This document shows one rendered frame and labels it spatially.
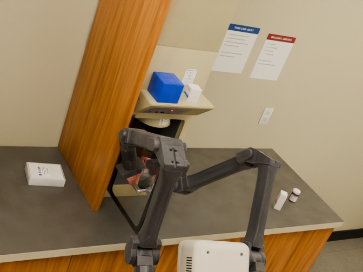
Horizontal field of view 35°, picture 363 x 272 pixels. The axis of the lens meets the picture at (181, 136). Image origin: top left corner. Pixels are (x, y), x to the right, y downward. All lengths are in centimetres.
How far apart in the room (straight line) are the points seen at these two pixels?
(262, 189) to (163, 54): 67
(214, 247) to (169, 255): 85
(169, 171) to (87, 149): 90
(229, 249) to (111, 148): 75
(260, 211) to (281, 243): 104
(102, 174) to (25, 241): 43
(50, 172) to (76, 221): 29
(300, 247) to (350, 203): 158
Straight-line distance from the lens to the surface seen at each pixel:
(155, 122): 256
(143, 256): 195
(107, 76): 247
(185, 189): 240
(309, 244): 335
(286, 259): 332
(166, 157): 177
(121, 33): 239
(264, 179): 216
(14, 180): 263
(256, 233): 214
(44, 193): 260
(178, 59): 240
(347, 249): 505
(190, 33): 237
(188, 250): 191
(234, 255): 193
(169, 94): 233
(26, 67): 267
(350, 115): 409
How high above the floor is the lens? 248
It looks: 27 degrees down
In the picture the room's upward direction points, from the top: 22 degrees clockwise
